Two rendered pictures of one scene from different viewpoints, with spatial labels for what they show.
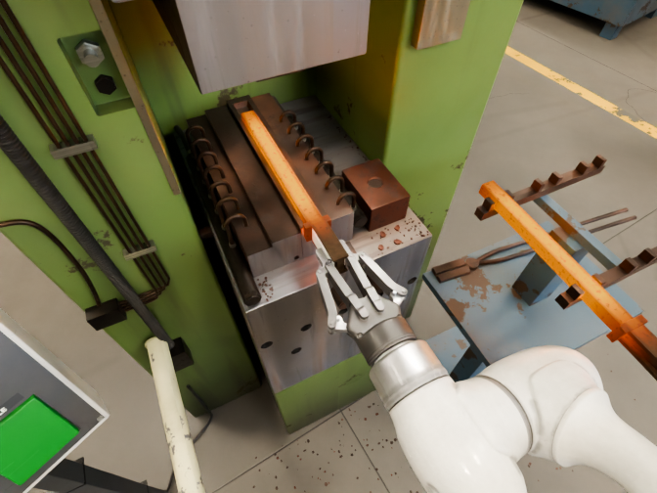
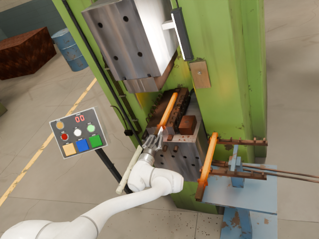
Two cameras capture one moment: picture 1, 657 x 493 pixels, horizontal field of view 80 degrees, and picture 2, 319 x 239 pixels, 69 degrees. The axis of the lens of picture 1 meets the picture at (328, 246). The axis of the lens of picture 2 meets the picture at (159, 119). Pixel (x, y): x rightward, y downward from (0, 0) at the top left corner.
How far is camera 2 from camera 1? 1.10 m
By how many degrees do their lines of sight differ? 44
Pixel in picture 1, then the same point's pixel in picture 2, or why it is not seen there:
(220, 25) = (129, 84)
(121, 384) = not seen: hidden behind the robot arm
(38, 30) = not seen: hidden behind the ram
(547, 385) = (158, 172)
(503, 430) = (143, 173)
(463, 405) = (142, 166)
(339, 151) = (197, 110)
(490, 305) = (220, 179)
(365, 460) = (193, 232)
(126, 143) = (131, 96)
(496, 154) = not seen: outside the picture
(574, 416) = (155, 178)
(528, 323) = (226, 190)
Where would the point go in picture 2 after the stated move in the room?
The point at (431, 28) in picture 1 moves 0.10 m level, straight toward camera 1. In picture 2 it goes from (198, 84) to (184, 93)
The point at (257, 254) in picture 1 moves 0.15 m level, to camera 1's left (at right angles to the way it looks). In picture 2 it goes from (148, 128) to (135, 122)
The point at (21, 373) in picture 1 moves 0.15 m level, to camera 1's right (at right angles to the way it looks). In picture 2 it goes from (98, 130) to (110, 137)
